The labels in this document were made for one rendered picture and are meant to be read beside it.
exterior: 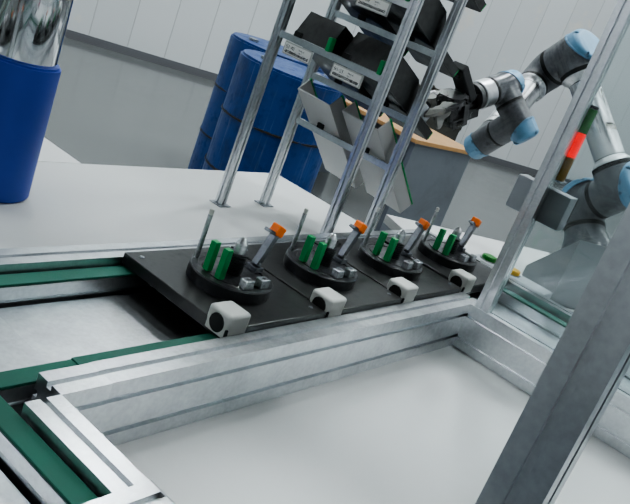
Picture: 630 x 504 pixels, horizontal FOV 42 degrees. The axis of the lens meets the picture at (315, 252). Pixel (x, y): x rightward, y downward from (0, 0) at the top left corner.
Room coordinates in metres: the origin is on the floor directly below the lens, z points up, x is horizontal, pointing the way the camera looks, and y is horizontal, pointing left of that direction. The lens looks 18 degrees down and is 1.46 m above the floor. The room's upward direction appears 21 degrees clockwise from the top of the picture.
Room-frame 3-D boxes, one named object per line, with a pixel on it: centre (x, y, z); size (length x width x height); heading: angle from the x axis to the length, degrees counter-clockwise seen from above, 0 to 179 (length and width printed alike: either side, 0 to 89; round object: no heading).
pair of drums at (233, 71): (4.81, 0.56, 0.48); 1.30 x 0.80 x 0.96; 31
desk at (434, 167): (6.01, -0.10, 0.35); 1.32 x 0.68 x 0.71; 47
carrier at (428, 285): (1.62, -0.15, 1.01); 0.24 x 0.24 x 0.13; 57
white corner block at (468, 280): (1.70, -0.32, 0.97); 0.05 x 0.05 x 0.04; 57
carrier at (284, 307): (1.21, 0.11, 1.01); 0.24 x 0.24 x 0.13; 57
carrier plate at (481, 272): (1.84, -0.29, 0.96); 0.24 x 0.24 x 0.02; 57
